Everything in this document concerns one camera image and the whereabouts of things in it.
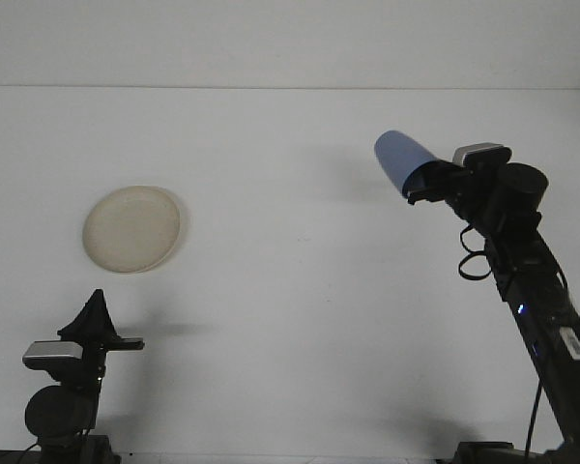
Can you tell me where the looped black cable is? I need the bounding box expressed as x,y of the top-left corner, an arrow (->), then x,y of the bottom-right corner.
457,223 -> 490,281

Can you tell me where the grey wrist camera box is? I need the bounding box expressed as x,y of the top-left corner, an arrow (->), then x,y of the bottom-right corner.
22,340 -> 84,371
451,141 -> 512,168

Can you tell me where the pale round plate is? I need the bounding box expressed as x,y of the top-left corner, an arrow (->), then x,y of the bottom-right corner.
81,186 -> 184,276

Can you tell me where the pale blue cup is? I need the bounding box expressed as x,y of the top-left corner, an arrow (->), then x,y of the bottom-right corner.
373,129 -> 441,199

